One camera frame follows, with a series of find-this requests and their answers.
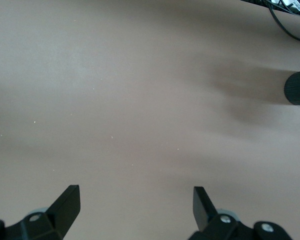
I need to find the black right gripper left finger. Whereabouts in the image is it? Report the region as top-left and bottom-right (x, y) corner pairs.
(0, 185), (81, 240)

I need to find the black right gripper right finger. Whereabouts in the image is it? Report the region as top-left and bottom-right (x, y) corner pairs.
(188, 186), (295, 240)

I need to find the black ribbed cylinder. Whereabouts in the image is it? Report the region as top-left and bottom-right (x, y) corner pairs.
(284, 69), (300, 107)

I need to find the looping black cable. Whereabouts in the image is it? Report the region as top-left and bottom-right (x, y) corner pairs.
(264, 0), (300, 45)

